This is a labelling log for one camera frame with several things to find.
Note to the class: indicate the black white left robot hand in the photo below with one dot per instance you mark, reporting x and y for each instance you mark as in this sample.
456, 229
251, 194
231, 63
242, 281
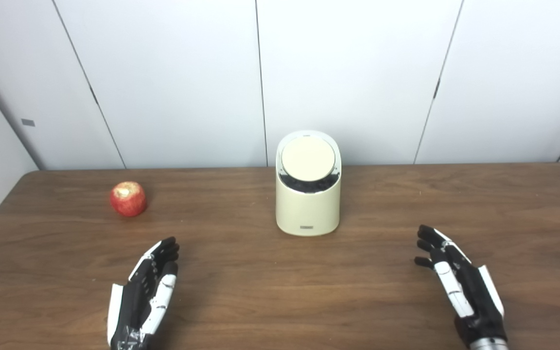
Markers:
136, 301

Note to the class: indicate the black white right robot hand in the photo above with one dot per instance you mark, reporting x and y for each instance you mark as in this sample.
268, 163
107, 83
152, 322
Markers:
474, 296

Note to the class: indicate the red apple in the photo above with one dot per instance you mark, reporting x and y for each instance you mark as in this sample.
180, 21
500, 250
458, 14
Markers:
128, 200

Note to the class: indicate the round cream bin lid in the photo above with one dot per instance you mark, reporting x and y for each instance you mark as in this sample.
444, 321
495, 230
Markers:
308, 158

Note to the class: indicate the cream-colored bin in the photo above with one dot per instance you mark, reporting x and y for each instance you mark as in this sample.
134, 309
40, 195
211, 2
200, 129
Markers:
307, 211

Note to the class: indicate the small grey wall label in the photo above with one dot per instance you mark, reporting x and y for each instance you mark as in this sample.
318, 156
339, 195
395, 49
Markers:
27, 122

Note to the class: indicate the black wall panel hinge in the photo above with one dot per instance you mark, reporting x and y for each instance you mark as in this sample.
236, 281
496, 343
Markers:
436, 88
94, 95

